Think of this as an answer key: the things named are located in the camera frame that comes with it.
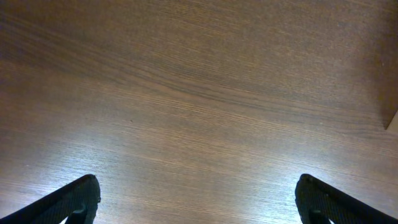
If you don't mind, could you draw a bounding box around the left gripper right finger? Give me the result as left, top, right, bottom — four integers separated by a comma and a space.
295, 174, 397, 224

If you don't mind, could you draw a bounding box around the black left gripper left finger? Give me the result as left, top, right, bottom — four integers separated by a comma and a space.
1, 174, 101, 224

